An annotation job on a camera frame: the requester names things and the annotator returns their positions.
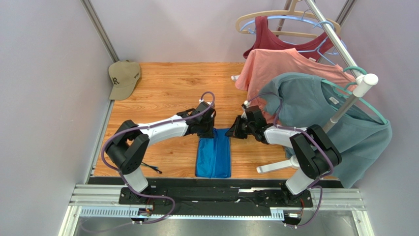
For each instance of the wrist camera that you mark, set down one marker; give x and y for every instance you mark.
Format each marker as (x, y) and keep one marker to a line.
(252, 113)
(204, 111)

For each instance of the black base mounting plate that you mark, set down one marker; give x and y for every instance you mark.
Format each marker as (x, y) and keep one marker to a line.
(216, 197)

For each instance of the metal clothes rack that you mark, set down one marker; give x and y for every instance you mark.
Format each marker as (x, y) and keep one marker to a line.
(332, 29)

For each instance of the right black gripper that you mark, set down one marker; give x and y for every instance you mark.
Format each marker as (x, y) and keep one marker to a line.
(241, 127)

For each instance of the blue cloth napkin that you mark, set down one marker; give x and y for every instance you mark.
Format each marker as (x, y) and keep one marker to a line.
(213, 158)

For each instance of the salmon pink t-shirt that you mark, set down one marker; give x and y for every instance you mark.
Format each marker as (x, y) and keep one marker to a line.
(262, 65)

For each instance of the aluminium frame rail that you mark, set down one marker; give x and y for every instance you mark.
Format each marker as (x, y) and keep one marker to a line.
(100, 200)

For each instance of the teal t-shirt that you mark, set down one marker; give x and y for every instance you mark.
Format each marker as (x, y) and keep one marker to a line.
(307, 99)

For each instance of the black fork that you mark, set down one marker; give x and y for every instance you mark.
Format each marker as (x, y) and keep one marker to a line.
(155, 168)

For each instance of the beige baseball cap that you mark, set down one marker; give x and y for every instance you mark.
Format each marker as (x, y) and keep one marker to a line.
(124, 76)

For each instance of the maroon tank top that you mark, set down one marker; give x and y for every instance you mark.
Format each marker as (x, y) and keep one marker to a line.
(266, 39)

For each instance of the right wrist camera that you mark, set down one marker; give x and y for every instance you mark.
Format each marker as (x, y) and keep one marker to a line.
(252, 113)

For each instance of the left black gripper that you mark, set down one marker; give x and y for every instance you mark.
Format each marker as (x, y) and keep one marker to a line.
(210, 133)

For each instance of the beige wooden hanger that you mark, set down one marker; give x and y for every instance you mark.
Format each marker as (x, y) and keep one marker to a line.
(288, 13)

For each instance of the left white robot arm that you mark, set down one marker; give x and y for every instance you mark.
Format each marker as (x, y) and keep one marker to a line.
(125, 150)

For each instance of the teal green hanger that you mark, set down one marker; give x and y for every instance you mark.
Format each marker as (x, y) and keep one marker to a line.
(355, 90)

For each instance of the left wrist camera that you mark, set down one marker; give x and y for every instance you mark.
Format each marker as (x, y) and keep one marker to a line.
(204, 111)

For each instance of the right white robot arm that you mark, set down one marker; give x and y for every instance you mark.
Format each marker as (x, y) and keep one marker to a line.
(314, 157)

